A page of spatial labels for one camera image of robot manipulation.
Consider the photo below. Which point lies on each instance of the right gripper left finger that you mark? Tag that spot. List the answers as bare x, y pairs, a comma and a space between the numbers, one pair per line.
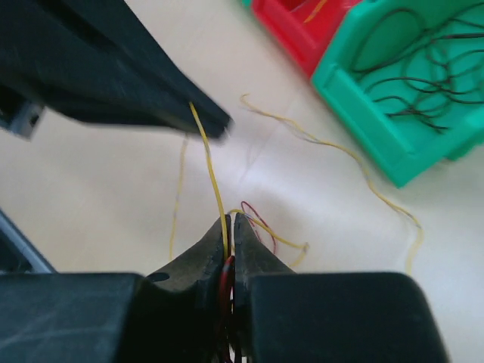
167, 316

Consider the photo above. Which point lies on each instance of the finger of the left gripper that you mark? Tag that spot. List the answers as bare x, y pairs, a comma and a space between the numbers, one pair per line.
95, 62

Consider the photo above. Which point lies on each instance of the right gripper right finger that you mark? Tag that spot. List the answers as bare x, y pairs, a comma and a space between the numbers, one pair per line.
376, 316

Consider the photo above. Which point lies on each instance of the red bin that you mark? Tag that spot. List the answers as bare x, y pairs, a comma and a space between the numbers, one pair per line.
303, 29

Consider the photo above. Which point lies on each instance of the right green bin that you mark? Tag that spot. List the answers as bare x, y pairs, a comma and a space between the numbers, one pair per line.
406, 79

